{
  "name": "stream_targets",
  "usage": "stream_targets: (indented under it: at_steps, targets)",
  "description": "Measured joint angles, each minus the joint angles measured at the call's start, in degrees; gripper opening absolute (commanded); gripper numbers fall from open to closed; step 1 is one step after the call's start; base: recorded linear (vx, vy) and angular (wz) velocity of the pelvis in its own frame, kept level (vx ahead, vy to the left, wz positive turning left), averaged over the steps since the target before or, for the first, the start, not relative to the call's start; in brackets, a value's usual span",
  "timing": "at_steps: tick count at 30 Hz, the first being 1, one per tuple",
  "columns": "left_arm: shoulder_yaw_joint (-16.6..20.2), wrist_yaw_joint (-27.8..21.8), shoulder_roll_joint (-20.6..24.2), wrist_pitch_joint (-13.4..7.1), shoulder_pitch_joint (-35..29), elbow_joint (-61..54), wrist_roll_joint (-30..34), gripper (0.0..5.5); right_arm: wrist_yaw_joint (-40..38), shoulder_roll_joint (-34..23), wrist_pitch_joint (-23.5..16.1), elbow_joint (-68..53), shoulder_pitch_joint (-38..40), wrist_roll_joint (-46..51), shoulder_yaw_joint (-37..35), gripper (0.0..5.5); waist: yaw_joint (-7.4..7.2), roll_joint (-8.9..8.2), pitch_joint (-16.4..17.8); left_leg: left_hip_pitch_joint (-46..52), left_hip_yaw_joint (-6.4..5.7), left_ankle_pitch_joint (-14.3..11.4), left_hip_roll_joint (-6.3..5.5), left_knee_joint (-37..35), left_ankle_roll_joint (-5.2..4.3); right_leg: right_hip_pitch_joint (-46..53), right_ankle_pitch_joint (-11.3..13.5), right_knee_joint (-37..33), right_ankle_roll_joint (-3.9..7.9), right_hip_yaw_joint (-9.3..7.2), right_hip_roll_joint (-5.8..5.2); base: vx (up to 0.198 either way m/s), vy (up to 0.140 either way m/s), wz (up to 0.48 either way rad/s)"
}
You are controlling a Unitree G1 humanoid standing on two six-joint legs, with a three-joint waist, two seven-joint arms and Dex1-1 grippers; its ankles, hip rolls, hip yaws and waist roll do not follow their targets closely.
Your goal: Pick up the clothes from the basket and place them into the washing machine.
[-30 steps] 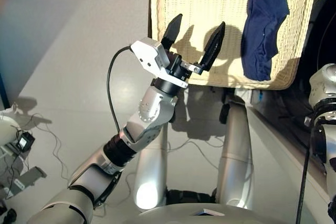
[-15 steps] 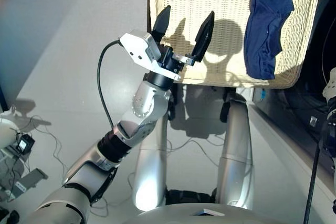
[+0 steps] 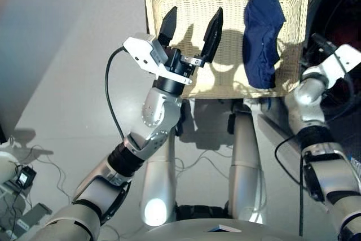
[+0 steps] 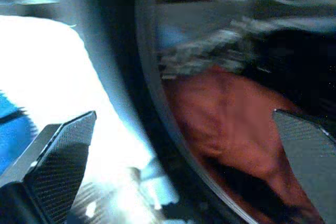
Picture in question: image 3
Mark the navy blue garment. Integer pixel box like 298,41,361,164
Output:
242,0,286,89

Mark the pale woven laundry basket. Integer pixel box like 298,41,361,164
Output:
144,0,310,100

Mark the black power adapter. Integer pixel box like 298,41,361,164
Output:
15,165,37,188

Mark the white round device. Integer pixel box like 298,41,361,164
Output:
0,150,18,187

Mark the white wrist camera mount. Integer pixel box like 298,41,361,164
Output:
123,32,193,85
301,43,361,84

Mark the black cable with blue tape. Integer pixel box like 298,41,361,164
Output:
261,97,274,112

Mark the grey metal floor rail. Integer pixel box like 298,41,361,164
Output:
257,113,297,142

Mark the thin floor cable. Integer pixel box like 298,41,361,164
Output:
174,144,235,179
8,144,74,205

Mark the grey metal bracket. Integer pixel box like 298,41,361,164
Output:
15,203,54,236

